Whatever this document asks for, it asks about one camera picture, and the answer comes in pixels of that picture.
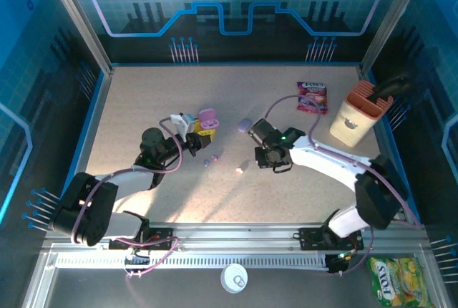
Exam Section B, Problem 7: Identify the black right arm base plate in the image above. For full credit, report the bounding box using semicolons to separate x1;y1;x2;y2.
298;227;365;251

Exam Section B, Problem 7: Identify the white pull tab can lid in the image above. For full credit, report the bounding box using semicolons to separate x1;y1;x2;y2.
220;264;248;294

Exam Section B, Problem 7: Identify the aluminium mounting rail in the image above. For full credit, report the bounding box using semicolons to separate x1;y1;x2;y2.
42;222;430;251

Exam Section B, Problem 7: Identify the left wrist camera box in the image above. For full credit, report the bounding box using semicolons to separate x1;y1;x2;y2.
169;112;200;141

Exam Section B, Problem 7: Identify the white slotted cable duct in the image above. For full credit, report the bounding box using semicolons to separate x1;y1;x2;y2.
55;254;330;269

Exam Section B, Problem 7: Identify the mauve purple earbud charging case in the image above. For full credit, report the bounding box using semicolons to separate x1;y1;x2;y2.
198;107;220;130

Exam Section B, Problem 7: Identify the aluminium side rail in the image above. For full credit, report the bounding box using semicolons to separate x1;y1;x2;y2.
366;67;412;223
64;67;115;223

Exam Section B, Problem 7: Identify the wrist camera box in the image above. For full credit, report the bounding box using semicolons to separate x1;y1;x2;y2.
169;112;200;141
248;117;278;144

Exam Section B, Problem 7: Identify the cream terracotta knife block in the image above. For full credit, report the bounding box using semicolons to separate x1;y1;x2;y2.
328;80;394;148

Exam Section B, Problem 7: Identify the purple candy bag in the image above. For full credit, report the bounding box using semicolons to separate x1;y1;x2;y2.
296;81;329;115

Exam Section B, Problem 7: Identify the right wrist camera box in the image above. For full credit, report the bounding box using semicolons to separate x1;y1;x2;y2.
248;117;278;144

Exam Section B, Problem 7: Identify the green yellow candy bag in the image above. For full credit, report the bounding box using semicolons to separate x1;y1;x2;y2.
367;256;436;308

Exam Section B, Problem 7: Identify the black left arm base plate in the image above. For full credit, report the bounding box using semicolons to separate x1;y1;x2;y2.
108;227;180;251

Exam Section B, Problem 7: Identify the aluminium frame post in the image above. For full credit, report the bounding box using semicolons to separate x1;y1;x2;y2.
359;0;432;74
39;0;115;74

